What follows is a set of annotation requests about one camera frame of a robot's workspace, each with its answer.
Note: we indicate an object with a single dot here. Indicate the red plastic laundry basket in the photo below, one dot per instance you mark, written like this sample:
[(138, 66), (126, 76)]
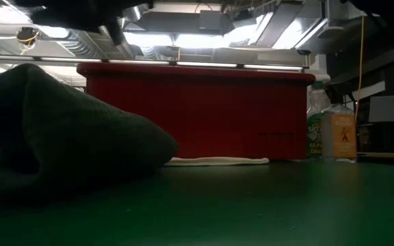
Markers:
[(217, 112)]

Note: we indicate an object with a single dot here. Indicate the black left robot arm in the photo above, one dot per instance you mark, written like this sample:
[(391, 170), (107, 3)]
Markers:
[(80, 13)]

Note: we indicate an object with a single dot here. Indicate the white canvas tote bag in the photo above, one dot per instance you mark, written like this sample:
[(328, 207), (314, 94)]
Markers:
[(217, 161)]

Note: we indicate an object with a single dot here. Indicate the white monitor screen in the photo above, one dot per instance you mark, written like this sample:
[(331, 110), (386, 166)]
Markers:
[(388, 108)]

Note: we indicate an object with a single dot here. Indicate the dark green shirt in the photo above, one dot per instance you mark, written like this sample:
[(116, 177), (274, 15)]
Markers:
[(63, 136)]

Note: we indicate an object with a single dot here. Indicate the green table mat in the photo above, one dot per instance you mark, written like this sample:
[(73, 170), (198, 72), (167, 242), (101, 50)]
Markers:
[(251, 205)]

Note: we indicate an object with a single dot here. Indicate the clear bottle with orange label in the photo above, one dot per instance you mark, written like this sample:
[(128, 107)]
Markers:
[(342, 136)]

